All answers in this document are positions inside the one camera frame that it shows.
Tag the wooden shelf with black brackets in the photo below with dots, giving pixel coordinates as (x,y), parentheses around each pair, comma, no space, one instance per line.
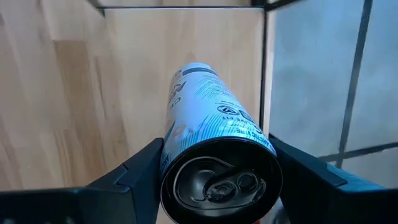
(155,62)

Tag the white slim Celsius can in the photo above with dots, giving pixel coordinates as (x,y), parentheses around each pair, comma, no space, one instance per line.
(217,130)

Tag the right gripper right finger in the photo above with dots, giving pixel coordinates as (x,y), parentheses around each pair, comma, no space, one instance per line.
(304,180)

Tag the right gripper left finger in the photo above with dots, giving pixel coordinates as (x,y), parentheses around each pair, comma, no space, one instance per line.
(140,174)

